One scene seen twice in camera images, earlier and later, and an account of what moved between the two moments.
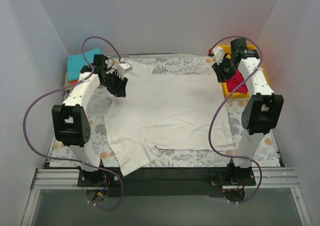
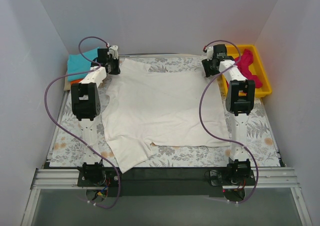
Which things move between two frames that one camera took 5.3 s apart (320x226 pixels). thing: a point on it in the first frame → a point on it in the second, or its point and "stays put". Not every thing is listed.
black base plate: [165, 181] stays put
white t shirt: [187, 111] stays put
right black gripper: [225, 69] → [207, 69]
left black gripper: [116, 84] → [113, 67]
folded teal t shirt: [75, 62] stays put
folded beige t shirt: [67, 83] stays put
